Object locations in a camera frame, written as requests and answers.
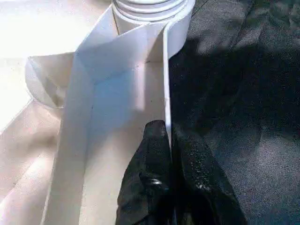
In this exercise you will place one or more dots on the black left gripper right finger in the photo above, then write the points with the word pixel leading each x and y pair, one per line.
pixel 201 187

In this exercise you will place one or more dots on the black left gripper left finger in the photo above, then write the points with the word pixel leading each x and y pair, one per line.
pixel 150 178

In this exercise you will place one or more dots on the white plastic table top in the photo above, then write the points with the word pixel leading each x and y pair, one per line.
pixel 70 117

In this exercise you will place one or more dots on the white plastic table leg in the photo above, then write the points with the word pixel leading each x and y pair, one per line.
pixel 150 9

